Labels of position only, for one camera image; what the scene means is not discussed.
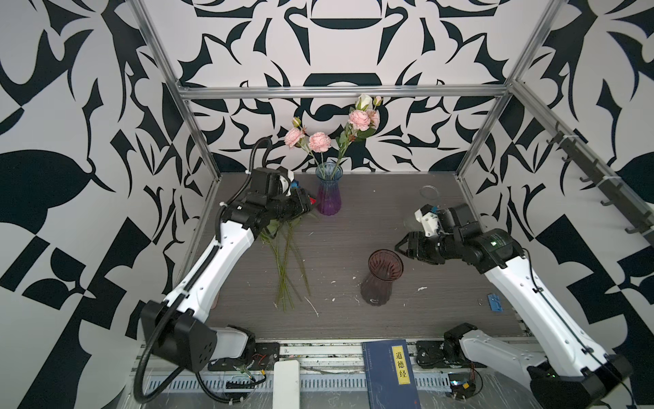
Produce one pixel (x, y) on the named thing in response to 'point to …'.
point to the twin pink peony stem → (317, 143)
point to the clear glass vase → (428, 195)
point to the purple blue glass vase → (329, 194)
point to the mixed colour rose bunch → (279, 234)
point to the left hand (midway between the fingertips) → (312, 198)
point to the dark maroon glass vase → (385, 266)
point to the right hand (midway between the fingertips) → (400, 245)
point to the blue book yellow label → (391, 375)
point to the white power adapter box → (286, 385)
